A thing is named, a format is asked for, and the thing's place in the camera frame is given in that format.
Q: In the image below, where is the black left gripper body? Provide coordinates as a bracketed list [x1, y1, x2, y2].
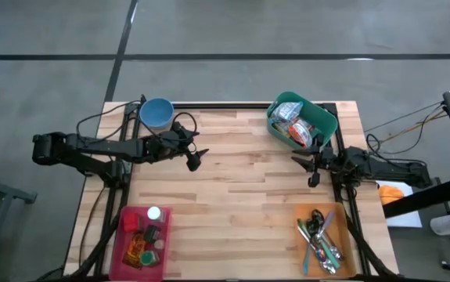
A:
[156, 121, 193, 161]

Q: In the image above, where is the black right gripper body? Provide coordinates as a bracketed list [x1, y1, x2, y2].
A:
[314, 146, 345, 175]

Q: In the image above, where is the red ramen noodle packet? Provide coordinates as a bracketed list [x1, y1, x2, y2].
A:
[288, 119, 315, 149]

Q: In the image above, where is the clear yellow snack packet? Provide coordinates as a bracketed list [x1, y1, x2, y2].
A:
[273, 121, 292, 139]

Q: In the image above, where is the green plastic bin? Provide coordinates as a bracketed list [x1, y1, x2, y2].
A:
[265, 91, 339, 152]

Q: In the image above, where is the spoon with purple handle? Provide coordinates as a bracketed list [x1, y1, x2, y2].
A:
[313, 211, 336, 244]

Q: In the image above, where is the white lid spice jar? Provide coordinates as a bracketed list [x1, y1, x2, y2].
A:
[147, 206, 166, 223]

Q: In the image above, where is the green pepper spice tin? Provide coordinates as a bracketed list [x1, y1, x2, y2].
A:
[143, 225, 162, 243]

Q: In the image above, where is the spoon with mint green handle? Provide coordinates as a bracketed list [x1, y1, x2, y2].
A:
[306, 221, 342, 271]

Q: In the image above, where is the plain silver spoon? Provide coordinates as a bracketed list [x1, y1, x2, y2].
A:
[297, 225, 337, 275]

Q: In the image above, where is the orange brown snack packet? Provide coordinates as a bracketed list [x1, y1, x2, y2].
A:
[121, 233, 147, 270]

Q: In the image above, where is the blue bowl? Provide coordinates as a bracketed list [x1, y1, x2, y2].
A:
[139, 97, 175, 130]

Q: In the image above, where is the orange cloth object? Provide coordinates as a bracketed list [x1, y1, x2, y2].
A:
[378, 184, 405, 206]

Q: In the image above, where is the orange plastic tray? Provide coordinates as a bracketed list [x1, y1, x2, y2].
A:
[293, 202, 358, 279]

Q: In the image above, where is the white paper sheet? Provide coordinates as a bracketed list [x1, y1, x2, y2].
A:
[376, 179, 423, 229]

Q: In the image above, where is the black metal beam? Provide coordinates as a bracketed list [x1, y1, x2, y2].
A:
[383, 172, 450, 219]

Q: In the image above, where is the pink plastic tray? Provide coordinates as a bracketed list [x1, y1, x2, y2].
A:
[109, 205, 173, 282]

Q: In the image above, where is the dark metal table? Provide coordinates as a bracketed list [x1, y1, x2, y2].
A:
[0, 168, 38, 282]

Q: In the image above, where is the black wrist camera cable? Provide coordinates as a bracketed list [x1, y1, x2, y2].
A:
[171, 111, 199, 154]

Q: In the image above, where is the black aluminium table frame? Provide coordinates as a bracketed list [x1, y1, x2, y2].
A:
[66, 93, 400, 282]

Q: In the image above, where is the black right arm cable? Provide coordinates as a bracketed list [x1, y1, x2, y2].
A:
[365, 102, 445, 166]

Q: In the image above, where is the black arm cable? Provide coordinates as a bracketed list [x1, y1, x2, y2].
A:
[365, 102, 445, 166]
[75, 99, 144, 139]

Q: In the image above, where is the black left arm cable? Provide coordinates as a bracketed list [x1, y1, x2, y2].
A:
[75, 99, 144, 139]

